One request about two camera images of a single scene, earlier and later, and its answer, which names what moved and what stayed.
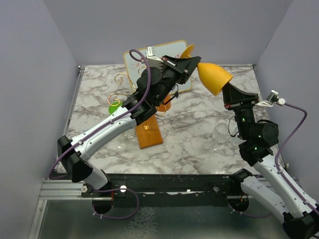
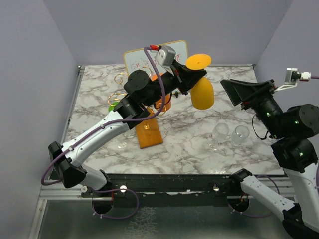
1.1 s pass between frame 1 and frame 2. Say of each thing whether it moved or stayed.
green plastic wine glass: stayed
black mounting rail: stayed
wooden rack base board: stayed
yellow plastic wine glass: moved
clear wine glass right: stayed
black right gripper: moved
